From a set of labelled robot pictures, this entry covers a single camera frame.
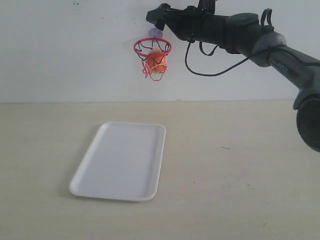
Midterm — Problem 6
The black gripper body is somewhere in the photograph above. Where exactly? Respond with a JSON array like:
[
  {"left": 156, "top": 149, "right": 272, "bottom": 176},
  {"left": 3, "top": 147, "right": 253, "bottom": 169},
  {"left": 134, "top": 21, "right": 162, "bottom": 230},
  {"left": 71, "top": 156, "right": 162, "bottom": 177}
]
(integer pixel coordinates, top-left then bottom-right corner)
[{"left": 163, "top": 6, "right": 207, "bottom": 42}]

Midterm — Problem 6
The small orange basketball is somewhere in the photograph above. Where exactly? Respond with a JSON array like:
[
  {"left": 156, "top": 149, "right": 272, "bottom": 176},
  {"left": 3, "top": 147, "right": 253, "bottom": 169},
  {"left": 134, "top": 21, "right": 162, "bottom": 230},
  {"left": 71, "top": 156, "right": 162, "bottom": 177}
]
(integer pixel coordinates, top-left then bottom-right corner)
[{"left": 146, "top": 50, "right": 167, "bottom": 74}]

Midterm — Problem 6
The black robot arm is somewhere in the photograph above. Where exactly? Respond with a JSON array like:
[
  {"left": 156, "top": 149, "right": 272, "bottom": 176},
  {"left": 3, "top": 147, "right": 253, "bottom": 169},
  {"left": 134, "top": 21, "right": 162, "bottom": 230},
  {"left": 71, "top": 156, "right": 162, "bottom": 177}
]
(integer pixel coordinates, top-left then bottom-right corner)
[{"left": 146, "top": 0, "right": 320, "bottom": 151}]

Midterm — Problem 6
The red mini basketball hoop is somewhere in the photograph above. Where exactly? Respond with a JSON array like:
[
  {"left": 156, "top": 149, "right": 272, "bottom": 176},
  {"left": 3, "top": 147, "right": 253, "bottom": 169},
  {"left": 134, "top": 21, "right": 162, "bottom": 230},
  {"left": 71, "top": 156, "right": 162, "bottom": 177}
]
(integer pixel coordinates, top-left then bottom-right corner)
[{"left": 133, "top": 37, "right": 172, "bottom": 82}]

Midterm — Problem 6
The clear suction cup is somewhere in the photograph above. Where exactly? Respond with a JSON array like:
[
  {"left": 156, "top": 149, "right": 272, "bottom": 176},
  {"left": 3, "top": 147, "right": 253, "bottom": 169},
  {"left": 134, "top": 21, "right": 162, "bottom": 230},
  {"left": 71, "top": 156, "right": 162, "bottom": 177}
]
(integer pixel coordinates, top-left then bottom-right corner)
[{"left": 148, "top": 28, "right": 163, "bottom": 39}]

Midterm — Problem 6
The white plastic tray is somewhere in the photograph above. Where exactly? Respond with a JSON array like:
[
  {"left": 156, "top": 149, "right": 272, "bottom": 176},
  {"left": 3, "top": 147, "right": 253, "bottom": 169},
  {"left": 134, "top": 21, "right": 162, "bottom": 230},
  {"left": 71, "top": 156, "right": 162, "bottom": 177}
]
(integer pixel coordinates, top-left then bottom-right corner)
[{"left": 68, "top": 122, "right": 166, "bottom": 202}]

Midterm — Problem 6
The black cable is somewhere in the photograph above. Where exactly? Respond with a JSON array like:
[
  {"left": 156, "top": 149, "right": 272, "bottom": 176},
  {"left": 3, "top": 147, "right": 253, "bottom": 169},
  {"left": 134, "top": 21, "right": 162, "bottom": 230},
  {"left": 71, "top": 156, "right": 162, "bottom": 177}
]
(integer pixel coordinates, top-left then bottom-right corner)
[{"left": 184, "top": 32, "right": 273, "bottom": 77}]

